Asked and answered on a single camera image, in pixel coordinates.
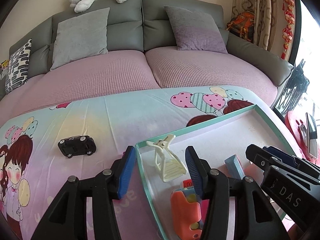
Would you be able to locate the blue orange toy block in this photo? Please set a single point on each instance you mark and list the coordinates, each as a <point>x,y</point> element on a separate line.
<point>186,213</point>
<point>234,167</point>

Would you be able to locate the white hair claw clip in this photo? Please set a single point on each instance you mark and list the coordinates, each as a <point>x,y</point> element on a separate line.
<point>167,163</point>

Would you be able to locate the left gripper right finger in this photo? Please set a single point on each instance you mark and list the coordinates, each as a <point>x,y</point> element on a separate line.
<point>255,217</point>

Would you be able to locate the black toy car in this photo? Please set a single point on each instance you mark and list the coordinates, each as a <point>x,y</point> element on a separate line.
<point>78,145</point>

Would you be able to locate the orange bag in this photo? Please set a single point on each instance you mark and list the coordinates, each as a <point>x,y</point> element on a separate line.
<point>242,25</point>

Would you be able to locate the books and white rack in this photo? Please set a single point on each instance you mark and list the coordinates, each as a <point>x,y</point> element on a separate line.
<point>4,68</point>

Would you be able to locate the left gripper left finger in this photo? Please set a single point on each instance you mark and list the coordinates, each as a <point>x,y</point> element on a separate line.
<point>65,217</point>

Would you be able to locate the light grey cushion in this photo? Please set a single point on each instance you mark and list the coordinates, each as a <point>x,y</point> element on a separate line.
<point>80,37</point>

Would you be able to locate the teal shallow cardboard tray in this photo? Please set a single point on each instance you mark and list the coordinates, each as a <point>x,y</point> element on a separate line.
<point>214,140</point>

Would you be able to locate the grey sofa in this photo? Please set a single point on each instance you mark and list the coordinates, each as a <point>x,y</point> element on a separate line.
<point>142,54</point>

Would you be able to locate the purple grey cushion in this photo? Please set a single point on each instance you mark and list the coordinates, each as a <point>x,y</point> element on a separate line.
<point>194,30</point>

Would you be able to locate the red glue bottle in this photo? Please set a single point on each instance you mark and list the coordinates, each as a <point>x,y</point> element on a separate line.
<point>187,183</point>

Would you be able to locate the patterned beige curtain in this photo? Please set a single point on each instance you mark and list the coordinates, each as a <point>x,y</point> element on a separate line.
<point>265,19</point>

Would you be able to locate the cartoon print pink blanket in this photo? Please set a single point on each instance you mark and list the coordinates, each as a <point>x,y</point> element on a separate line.
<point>136,142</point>

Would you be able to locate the black white patterned cushion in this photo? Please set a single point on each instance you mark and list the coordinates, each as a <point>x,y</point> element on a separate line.
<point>18,68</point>

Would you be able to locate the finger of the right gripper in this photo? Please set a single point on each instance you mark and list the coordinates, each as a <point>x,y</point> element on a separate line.
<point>301,165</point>
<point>269,164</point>

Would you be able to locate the phone on white stand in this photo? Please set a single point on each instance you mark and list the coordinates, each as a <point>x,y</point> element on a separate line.
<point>308,133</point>

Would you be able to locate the red hanging ornament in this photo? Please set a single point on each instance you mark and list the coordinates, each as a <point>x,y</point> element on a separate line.
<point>287,32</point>

